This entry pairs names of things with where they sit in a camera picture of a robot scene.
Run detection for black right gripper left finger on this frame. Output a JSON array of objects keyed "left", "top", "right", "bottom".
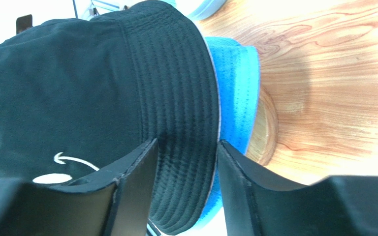
[{"left": 0, "top": 139, "right": 158, "bottom": 236}]

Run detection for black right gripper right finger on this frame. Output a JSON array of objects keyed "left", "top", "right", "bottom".
[{"left": 218, "top": 140, "right": 378, "bottom": 236}]

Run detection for black bucket hat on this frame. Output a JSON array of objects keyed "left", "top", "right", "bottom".
[{"left": 0, "top": 0, "right": 221, "bottom": 235}]

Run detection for blue bucket hat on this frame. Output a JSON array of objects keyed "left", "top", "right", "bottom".
[{"left": 186, "top": 36, "right": 261, "bottom": 233}]

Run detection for wooden hat stand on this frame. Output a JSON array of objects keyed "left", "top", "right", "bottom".
[{"left": 247, "top": 85, "right": 279, "bottom": 166}]

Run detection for light blue headphones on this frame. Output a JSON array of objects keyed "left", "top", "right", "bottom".
[{"left": 164, "top": 0, "right": 227, "bottom": 21}]

